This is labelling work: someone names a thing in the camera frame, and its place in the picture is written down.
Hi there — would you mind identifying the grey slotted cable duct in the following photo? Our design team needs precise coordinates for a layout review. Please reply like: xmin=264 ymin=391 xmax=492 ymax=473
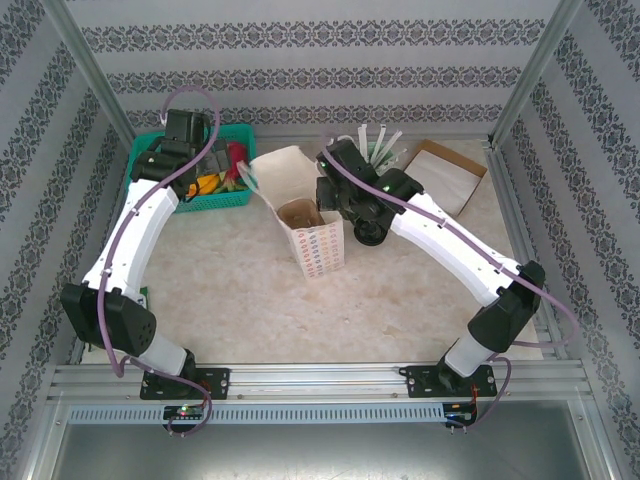
xmin=66 ymin=402 xmax=447 ymax=426

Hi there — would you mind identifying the green plastic basket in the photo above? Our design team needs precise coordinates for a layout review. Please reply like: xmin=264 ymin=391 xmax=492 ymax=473
xmin=126 ymin=122 xmax=258 ymax=215

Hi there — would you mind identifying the aluminium mounting rail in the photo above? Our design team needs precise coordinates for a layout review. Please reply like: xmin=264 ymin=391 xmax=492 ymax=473
xmin=47 ymin=362 xmax=589 ymax=404

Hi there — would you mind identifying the grey metal panel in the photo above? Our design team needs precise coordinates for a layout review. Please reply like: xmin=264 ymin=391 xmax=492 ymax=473
xmin=27 ymin=422 xmax=619 ymax=480

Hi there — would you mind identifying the brown cardboard napkin box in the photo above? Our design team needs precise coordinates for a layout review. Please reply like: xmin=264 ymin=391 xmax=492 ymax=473
xmin=401 ymin=138 xmax=489 ymax=219

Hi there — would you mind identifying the brown pulp cup carrier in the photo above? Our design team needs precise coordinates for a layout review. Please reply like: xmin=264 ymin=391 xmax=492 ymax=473
xmin=277 ymin=198 xmax=327 ymax=232

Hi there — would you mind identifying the aluminium frame post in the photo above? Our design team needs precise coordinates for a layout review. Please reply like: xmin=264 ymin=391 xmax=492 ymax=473
xmin=39 ymin=0 xmax=139 ymax=146
xmin=487 ymin=0 xmax=586 ymax=146

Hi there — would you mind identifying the pale green straw tumbler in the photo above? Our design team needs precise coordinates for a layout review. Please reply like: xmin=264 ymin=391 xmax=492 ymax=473
xmin=357 ymin=141 xmax=397 ymax=174

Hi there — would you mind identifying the white napkin stack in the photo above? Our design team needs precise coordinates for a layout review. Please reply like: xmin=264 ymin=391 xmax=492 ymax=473
xmin=405 ymin=147 xmax=483 ymax=214

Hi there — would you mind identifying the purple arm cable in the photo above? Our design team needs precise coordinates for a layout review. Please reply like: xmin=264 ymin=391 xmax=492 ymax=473
xmin=97 ymin=85 xmax=222 ymax=439
xmin=319 ymin=134 xmax=581 ymax=434

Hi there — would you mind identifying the black plastic cup lid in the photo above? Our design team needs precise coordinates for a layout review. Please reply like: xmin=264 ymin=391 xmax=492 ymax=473
xmin=353 ymin=219 xmax=389 ymax=247

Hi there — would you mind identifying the printed white paper bag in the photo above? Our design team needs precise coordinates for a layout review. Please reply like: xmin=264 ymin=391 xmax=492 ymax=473
xmin=237 ymin=143 xmax=348 ymax=286

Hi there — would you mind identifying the aluminium frame rail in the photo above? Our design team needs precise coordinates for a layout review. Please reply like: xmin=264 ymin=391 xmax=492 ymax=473
xmin=482 ymin=139 xmax=571 ymax=361

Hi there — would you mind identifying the small green circuit board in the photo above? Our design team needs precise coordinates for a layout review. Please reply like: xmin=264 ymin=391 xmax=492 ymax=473
xmin=446 ymin=399 xmax=480 ymax=427
xmin=163 ymin=403 xmax=205 ymax=421

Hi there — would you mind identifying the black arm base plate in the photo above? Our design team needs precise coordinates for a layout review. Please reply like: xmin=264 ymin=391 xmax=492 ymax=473
xmin=403 ymin=363 xmax=497 ymax=400
xmin=139 ymin=366 xmax=232 ymax=401

